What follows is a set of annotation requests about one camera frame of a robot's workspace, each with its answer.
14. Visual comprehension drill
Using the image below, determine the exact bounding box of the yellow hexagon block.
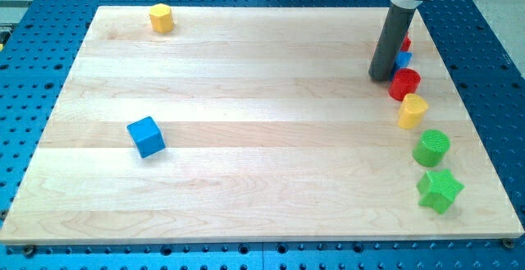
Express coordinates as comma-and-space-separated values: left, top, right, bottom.
149, 3, 175, 33

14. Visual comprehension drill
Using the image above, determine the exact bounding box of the red star block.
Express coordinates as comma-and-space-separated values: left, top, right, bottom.
400, 34, 412, 52

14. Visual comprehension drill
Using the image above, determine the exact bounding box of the green star block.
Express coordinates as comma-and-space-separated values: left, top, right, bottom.
417, 169, 464, 214

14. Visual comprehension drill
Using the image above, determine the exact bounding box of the light wooden board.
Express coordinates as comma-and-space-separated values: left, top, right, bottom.
1, 6, 523, 245

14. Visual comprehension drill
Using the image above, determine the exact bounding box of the blue cube block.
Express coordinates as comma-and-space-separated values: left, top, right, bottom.
126, 117, 166, 158

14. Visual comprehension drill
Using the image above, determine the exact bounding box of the red cylinder block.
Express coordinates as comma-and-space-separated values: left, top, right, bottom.
389, 68, 421, 101

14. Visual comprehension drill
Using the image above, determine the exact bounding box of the yellow heart block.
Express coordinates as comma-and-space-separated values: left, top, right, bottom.
397, 94, 429, 129

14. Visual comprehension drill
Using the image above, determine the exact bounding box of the blue block behind rod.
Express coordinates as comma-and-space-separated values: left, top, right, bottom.
390, 51, 413, 80

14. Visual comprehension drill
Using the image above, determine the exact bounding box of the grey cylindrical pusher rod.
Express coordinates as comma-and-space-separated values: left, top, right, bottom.
368, 3, 415, 82

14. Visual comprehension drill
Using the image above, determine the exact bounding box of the green cylinder block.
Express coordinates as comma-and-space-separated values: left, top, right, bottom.
412, 129, 450, 167

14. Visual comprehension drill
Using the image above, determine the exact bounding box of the blue perforated table plate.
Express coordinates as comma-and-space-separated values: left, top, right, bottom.
1, 0, 524, 269

